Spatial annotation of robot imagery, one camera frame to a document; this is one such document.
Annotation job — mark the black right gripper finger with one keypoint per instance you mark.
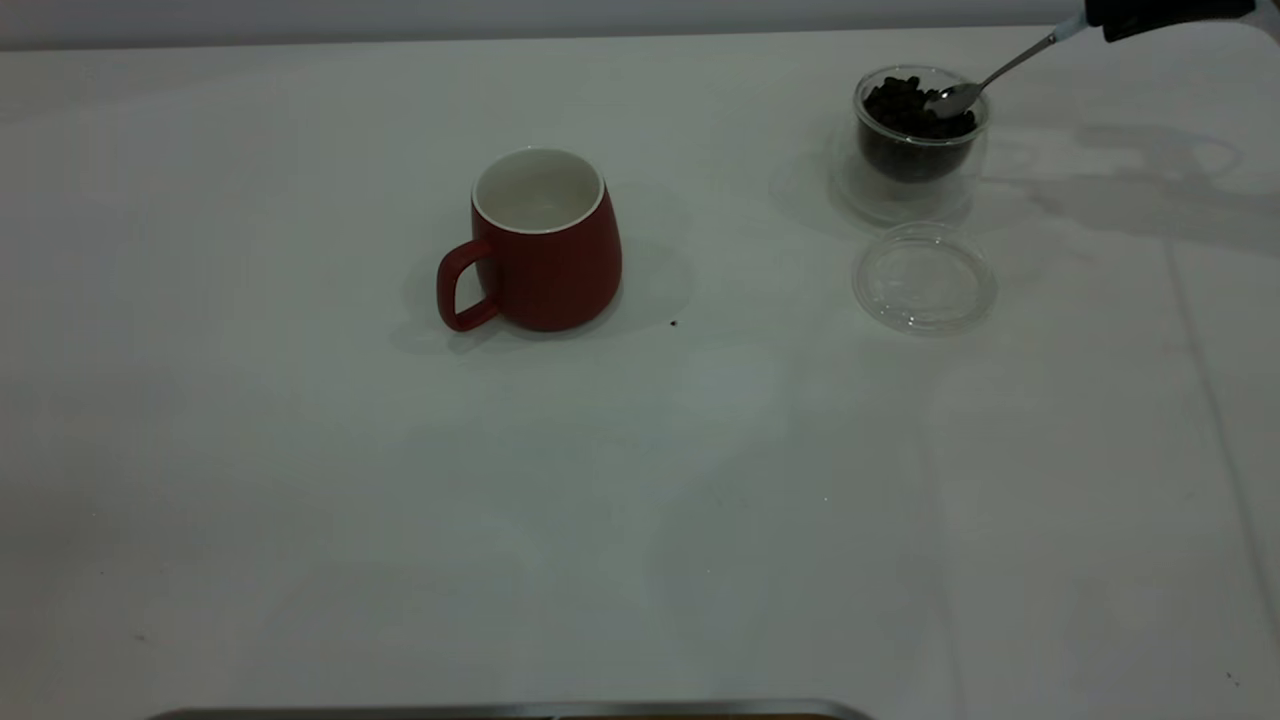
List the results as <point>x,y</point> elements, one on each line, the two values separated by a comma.
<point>1165,14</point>

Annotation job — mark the red ceramic mug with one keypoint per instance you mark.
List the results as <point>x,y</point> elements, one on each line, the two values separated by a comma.
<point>560,280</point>

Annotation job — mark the roasted coffee beans pile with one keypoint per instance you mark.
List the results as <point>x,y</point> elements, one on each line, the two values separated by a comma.
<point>905,130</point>

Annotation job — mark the clear round lid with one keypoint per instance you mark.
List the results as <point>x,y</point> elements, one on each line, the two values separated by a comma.
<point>925,290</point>

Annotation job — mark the double-wall glass cup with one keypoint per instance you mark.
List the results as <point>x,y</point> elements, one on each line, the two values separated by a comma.
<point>910,200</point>

